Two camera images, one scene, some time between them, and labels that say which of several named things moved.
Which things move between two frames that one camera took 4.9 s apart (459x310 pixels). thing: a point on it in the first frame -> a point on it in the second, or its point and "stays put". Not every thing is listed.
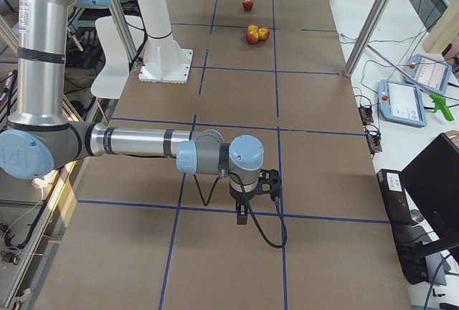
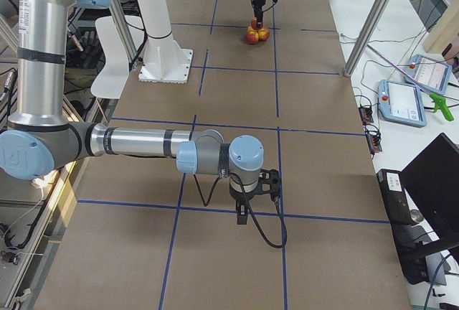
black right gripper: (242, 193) stays put
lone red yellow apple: (248, 3) -> (257, 25)
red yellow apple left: (252, 29) stays put
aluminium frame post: (373, 24) stays put
